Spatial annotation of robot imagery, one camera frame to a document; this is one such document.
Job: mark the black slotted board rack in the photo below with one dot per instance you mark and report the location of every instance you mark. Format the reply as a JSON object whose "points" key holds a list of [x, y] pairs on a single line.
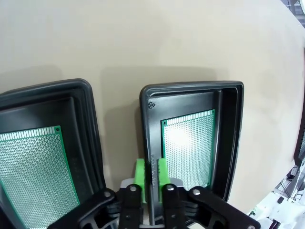
{"points": [[300, 145]]}

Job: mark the black plastic ESD tray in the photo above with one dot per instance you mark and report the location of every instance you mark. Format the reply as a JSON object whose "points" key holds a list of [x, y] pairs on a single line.
{"points": [[228, 133], [81, 133]]}

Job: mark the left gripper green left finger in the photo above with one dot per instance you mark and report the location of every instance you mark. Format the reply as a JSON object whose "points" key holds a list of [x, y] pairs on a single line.
{"points": [[139, 176]]}

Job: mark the aluminium profile frame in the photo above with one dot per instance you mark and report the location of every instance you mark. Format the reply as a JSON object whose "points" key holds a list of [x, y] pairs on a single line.
{"points": [[294, 181]]}

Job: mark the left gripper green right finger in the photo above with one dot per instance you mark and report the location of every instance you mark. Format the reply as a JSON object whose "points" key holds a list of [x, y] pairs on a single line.
{"points": [[163, 176]]}

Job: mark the green perforated circuit board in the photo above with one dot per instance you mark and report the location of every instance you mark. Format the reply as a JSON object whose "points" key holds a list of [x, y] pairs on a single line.
{"points": [[190, 152], [35, 171]]}

